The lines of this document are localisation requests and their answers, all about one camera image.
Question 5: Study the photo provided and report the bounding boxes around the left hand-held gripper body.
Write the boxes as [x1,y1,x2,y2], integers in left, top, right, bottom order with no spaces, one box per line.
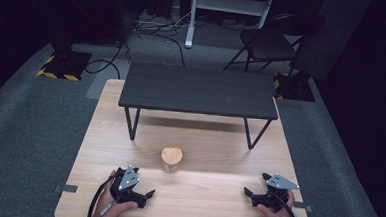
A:
[109,163,150,209]

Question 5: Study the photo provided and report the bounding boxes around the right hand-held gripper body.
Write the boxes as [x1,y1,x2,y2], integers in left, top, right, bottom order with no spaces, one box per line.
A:
[251,172,302,215]

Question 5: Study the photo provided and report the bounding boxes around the person's left hand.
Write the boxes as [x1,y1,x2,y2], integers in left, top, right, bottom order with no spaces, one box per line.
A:
[89,169,141,217]

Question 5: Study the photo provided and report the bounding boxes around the grey tape strip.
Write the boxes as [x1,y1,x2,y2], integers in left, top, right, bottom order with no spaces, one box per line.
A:
[53,182,79,195]
[292,200,314,214]

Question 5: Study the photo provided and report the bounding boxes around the small wooden cylinder block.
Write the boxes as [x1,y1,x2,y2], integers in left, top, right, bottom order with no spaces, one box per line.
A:
[160,146,184,175]

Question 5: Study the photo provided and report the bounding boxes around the black striped-edge stand base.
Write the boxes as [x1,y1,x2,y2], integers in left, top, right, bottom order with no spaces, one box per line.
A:
[272,70,318,104]
[35,48,94,83]

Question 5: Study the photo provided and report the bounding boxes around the grey floor mat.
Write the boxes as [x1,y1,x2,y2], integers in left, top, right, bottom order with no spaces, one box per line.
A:
[85,57,131,102]

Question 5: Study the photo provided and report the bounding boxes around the small black table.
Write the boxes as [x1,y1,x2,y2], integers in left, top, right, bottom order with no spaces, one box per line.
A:
[115,61,282,152]

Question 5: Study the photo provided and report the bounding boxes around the black folding chair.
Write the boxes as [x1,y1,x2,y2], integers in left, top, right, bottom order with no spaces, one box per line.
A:
[223,9,326,78]

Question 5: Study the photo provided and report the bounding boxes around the white metal stand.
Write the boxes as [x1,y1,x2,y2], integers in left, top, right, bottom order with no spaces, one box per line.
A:
[183,0,277,55]

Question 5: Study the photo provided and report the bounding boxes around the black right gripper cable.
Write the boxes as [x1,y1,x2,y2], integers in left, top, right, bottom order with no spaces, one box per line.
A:
[273,192,303,217]

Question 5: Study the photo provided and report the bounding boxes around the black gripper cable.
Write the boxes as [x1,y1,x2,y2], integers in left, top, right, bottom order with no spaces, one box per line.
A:
[273,192,303,217]
[86,169,126,217]

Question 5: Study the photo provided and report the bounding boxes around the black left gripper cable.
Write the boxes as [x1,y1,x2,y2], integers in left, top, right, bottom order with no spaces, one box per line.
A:
[86,169,126,217]

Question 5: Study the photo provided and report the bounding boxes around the black floor cable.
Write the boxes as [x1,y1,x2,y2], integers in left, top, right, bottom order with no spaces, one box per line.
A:
[83,38,132,81]

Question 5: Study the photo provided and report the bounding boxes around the bundle of floor cables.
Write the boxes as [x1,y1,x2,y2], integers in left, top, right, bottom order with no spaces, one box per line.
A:
[128,6,204,69]

